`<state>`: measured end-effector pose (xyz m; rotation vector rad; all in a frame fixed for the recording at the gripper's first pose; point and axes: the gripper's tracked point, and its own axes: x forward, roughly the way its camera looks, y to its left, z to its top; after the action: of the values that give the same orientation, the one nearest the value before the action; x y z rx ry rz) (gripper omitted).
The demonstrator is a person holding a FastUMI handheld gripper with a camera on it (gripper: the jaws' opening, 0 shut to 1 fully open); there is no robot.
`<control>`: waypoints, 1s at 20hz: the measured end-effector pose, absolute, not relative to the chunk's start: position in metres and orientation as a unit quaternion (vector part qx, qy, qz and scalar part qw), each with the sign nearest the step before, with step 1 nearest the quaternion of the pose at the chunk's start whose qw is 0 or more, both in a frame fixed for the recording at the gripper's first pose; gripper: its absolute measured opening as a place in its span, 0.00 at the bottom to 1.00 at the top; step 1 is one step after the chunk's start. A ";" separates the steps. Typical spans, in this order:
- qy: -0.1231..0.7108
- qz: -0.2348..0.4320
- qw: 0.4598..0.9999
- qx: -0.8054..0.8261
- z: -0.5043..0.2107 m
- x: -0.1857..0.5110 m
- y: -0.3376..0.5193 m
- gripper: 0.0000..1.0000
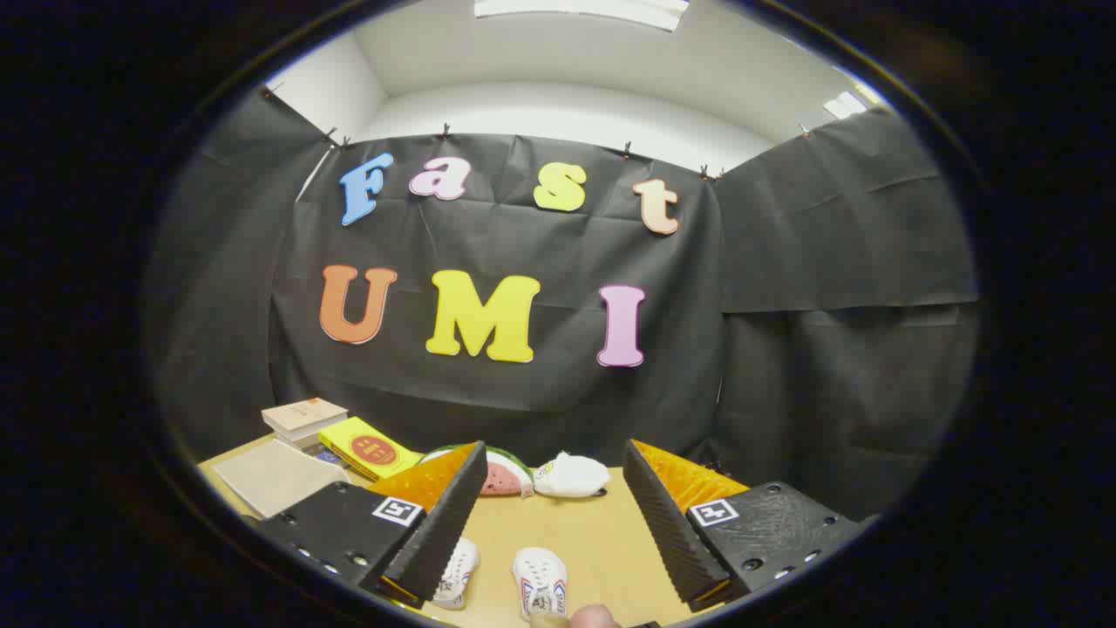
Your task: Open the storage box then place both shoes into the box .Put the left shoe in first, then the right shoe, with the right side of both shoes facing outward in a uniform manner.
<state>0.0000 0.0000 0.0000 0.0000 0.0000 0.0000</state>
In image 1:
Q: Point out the watermelon slice plush toy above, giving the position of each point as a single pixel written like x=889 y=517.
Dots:
x=507 y=480

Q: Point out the cream plastic storage box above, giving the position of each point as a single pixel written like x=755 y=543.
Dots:
x=275 y=475

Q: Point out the blue book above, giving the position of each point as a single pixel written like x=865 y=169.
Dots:
x=330 y=456

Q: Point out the beige paperback book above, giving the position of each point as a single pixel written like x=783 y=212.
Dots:
x=303 y=413

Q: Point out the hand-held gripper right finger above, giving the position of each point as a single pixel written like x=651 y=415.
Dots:
x=667 y=532

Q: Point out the white plush toy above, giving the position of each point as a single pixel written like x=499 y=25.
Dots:
x=571 y=475

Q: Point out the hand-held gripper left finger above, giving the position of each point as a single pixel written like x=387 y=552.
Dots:
x=445 y=532

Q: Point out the yellow book with red circle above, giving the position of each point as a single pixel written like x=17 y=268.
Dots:
x=370 y=449

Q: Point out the grey book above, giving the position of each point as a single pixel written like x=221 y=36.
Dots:
x=305 y=439

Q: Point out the ceiling light panel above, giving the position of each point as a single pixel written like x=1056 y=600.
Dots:
x=584 y=9
x=846 y=105

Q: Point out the white striped canvas shoe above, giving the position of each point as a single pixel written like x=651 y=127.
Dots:
x=458 y=571
x=539 y=576

